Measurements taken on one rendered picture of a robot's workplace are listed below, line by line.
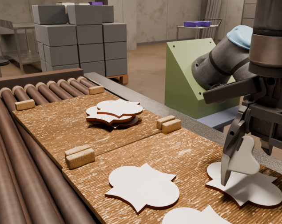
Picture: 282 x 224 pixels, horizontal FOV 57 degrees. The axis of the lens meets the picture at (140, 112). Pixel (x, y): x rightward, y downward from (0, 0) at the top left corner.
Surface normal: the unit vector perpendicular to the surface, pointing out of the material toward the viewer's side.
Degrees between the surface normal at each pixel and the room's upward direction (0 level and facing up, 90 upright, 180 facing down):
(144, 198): 0
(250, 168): 59
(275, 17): 91
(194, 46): 45
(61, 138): 0
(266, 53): 92
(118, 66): 90
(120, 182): 0
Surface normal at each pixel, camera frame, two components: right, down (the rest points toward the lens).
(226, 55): -0.82, 0.29
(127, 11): 0.60, 0.30
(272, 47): -0.66, 0.30
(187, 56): 0.41, -0.44
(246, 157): -0.68, -0.29
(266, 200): 0.00, -0.93
